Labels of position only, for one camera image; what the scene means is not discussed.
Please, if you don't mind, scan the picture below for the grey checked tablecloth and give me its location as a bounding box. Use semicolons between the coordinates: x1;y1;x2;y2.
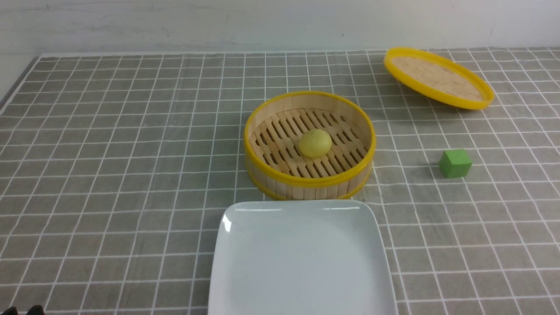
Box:
0;47;560;315

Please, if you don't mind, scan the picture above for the black object at corner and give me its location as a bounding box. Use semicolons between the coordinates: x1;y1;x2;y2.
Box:
1;305;46;315

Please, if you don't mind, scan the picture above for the yellow steamed bun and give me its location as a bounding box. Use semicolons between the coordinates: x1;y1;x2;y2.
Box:
298;129;332;159

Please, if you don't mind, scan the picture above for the green cube block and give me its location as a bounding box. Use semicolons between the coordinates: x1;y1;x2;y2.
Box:
439;149;473;178

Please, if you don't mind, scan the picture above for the white square plate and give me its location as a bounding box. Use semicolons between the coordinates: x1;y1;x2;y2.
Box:
208;199;398;315

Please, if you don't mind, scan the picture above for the yellow bamboo steamer basket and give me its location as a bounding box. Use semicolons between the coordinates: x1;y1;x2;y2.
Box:
243;91;376;200

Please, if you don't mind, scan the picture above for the yellow bamboo steamer lid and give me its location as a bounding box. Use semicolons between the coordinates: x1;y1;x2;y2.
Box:
384;47;495;110

